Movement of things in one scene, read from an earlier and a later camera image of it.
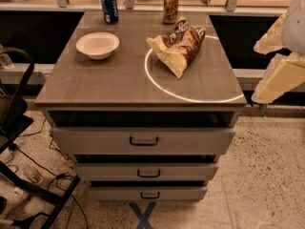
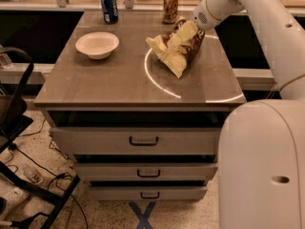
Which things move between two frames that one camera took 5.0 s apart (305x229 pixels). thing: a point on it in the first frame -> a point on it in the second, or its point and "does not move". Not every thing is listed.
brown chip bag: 177,46 does not move
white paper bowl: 97,45 does not move
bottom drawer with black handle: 148,193 does not move
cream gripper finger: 273,39 -> 183,32
